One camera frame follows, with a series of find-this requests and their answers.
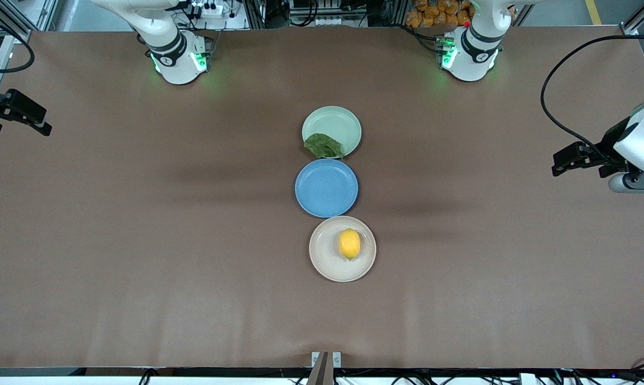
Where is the yellow lemon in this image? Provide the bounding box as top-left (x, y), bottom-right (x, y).
top-left (338, 228), bottom-right (362, 261)

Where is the green lettuce leaf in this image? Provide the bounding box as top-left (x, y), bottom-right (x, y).
top-left (304, 133), bottom-right (346, 160)

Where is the bag of orange snacks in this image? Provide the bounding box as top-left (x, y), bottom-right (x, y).
top-left (405, 0), bottom-right (473, 29)

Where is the white power strip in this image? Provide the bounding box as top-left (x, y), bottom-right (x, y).
top-left (190, 0), bottom-right (224, 18)

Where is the pale green plate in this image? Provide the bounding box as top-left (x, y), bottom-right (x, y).
top-left (301, 106), bottom-right (362, 159)

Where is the blue plate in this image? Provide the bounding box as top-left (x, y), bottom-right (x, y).
top-left (294, 158), bottom-right (359, 219)

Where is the beige plate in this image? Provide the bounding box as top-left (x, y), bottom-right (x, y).
top-left (309, 215), bottom-right (377, 283)

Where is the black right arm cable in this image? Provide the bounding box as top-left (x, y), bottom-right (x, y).
top-left (0, 10), bottom-right (35, 74)

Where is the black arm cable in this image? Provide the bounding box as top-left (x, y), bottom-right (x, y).
top-left (0, 10), bottom-right (35, 74)
top-left (540, 34), bottom-right (644, 167)

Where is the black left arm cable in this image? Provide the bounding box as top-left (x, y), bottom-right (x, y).
top-left (540, 34), bottom-right (644, 167)

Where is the aluminium frame post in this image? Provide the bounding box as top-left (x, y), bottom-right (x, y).
top-left (0, 0), bottom-right (60, 44)
top-left (620, 0), bottom-right (644, 38)

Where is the metal table edge bracket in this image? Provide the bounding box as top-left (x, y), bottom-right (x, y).
top-left (306, 351), bottom-right (343, 385)

